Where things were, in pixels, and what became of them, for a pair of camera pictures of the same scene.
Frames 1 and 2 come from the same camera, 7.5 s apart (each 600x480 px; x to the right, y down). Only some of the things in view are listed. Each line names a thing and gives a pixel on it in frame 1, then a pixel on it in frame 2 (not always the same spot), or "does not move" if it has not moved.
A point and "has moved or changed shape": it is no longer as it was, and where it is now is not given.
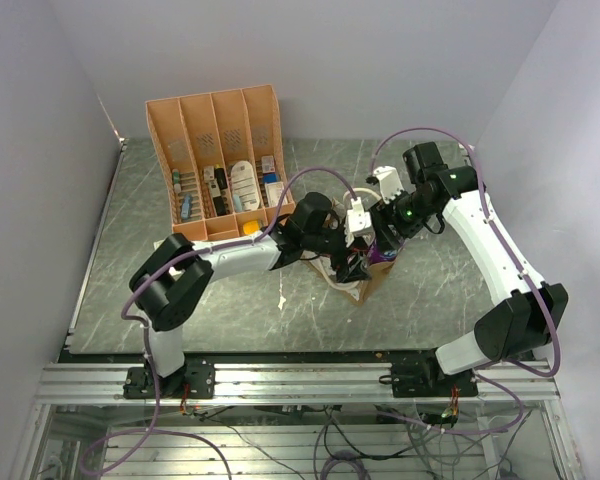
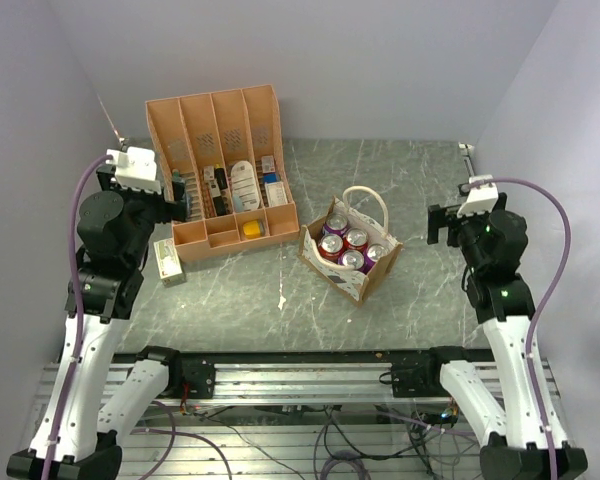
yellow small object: [251, 226] does not move
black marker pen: [220, 175] does not move
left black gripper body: [333, 244] to [146, 209]
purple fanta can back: [376, 255] has moved or changed shape
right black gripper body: [405, 212] to [463, 231]
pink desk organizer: [225, 160] does not move
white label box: [274, 191] does not move
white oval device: [245, 194] does not move
